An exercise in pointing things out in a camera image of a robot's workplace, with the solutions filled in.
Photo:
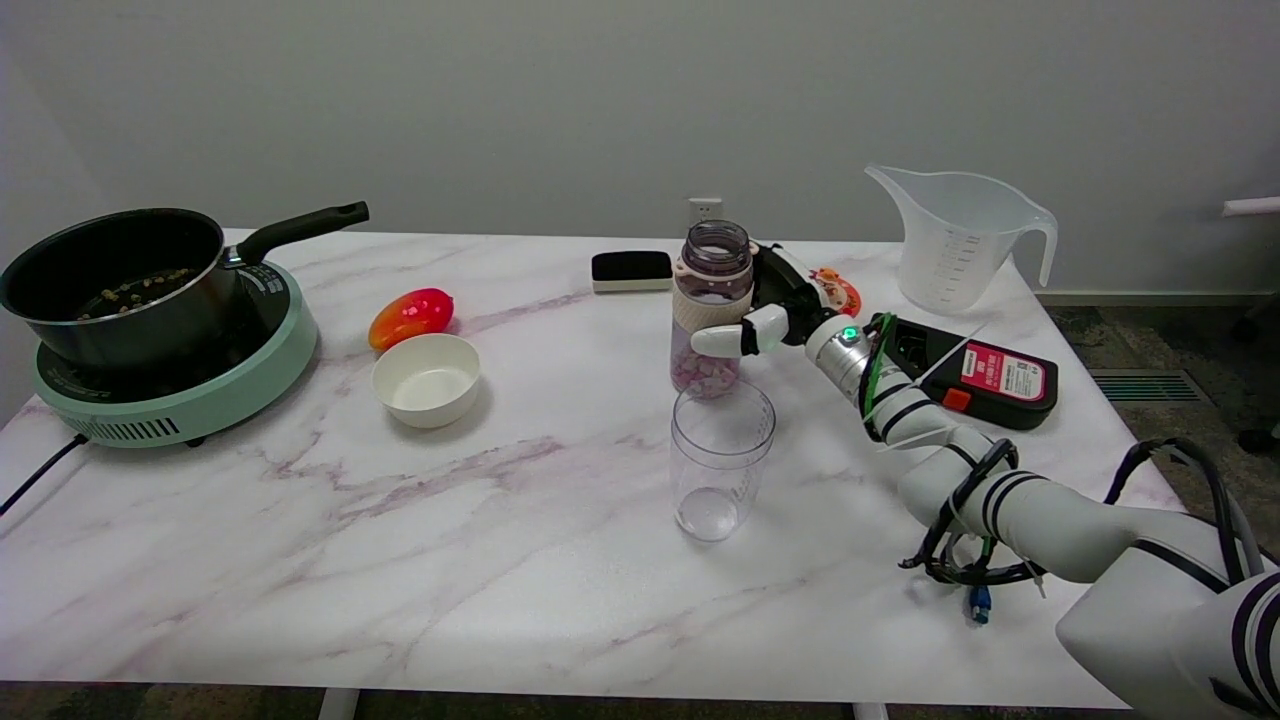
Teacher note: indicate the green induction cooker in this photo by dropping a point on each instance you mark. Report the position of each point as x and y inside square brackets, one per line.
[220, 390]

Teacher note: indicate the brown beans in saucepan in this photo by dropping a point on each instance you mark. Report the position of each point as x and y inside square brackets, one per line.
[135, 292]

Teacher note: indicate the black device with pink label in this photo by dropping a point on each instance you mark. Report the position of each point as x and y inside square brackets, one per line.
[1000, 375]

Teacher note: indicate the translucent plastic measuring jug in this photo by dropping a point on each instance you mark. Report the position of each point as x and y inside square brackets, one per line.
[950, 250]

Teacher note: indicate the black whiteboard eraser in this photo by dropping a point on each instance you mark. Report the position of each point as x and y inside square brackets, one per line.
[631, 268]

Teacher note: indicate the clear bottle with beige band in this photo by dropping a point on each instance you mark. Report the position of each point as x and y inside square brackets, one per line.
[711, 300]

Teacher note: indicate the pink coaster with toy figure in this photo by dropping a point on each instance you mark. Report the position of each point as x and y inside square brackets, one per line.
[848, 293]

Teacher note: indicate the floor vent grille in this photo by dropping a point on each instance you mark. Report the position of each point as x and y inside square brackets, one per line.
[1150, 386]

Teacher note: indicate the white bar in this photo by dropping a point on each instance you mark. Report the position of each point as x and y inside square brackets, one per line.
[1255, 206]

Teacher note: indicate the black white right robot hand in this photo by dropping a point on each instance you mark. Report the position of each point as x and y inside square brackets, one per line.
[785, 300]

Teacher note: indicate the white table leg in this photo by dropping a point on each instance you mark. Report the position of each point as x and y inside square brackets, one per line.
[338, 704]
[870, 711]

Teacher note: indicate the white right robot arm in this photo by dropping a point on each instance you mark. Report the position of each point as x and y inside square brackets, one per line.
[1060, 520]

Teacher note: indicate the white bowl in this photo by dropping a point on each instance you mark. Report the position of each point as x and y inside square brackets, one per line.
[427, 385]

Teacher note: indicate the red orange mango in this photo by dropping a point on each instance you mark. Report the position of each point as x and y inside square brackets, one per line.
[410, 317]

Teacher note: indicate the clear plastic measuring cup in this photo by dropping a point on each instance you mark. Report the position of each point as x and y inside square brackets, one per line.
[720, 450]

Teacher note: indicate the white wall socket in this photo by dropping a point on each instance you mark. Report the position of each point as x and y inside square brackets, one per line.
[705, 211]

